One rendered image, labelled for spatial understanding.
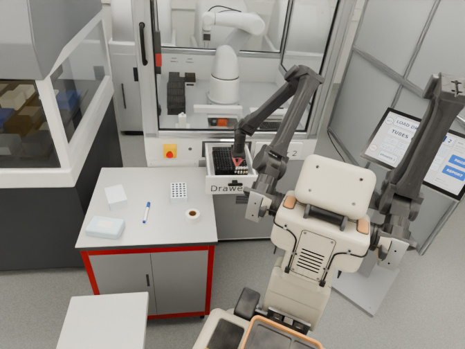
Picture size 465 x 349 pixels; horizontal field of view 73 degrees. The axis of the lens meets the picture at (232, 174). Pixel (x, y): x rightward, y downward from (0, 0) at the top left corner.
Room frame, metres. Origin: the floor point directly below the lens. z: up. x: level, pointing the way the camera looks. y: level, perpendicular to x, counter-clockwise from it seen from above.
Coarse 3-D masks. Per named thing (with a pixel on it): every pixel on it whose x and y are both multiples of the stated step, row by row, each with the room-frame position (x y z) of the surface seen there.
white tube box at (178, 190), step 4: (172, 184) 1.30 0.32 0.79; (176, 184) 1.30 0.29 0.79; (180, 184) 1.31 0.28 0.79; (184, 184) 1.31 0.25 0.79; (172, 188) 1.26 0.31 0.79; (176, 188) 1.27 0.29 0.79; (180, 188) 1.27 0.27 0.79; (184, 188) 1.27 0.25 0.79; (172, 192) 1.23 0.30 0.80; (176, 192) 1.23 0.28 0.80; (180, 192) 1.24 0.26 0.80; (184, 192) 1.24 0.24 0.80; (172, 196) 1.20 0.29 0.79; (176, 196) 1.21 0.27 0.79; (180, 196) 1.21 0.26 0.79; (184, 196) 1.22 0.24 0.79; (172, 200) 1.18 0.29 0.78; (176, 200) 1.19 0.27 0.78; (180, 200) 1.19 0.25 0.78; (184, 200) 1.20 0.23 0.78
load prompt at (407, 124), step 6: (396, 120) 1.60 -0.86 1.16; (402, 120) 1.59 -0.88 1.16; (408, 120) 1.58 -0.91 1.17; (402, 126) 1.57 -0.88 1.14; (408, 126) 1.56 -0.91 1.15; (414, 126) 1.55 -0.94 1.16; (414, 132) 1.52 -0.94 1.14; (444, 138) 1.45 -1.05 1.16; (450, 138) 1.44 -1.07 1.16; (456, 138) 1.43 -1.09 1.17; (444, 144) 1.43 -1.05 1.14; (450, 144) 1.42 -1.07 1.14
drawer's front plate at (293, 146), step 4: (256, 144) 1.59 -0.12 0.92; (260, 144) 1.60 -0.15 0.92; (268, 144) 1.60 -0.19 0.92; (292, 144) 1.63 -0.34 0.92; (296, 144) 1.64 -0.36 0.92; (300, 144) 1.64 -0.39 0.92; (256, 148) 1.59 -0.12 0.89; (260, 148) 1.60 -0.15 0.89; (288, 148) 1.63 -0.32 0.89; (292, 148) 1.63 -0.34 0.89; (296, 148) 1.64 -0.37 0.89; (300, 148) 1.64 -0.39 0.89; (256, 152) 1.59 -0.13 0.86; (268, 152) 1.61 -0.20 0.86; (292, 152) 1.63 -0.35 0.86; (300, 152) 1.64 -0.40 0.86; (276, 156) 1.62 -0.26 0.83; (292, 156) 1.64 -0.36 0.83; (296, 156) 1.64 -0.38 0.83
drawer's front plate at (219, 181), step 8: (208, 176) 1.23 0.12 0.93; (216, 176) 1.24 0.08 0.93; (224, 176) 1.24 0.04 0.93; (232, 176) 1.25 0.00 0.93; (240, 176) 1.26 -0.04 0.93; (248, 176) 1.26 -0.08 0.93; (256, 176) 1.27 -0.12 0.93; (208, 184) 1.22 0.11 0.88; (216, 184) 1.23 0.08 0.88; (224, 184) 1.23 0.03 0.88; (248, 184) 1.26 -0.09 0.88; (208, 192) 1.22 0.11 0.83; (216, 192) 1.23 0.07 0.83; (224, 192) 1.23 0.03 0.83; (232, 192) 1.24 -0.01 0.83; (240, 192) 1.25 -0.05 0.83
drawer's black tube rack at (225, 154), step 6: (216, 150) 1.51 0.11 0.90; (222, 150) 1.52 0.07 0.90; (228, 150) 1.52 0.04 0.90; (216, 156) 1.45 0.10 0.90; (222, 156) 1.46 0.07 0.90; (228, 156) 1.46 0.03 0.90; (216, 162) 1.39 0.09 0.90; (222, 162) 1.40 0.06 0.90; (228, 162) 1.41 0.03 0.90; (216, 174) 1.32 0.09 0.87; (222, 174) 1.33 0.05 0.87; (228, 174) 1.34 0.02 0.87; (234, 174) 1.34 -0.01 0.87; (240, 174) 1.35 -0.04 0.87; (246, 174) 1.36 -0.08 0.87
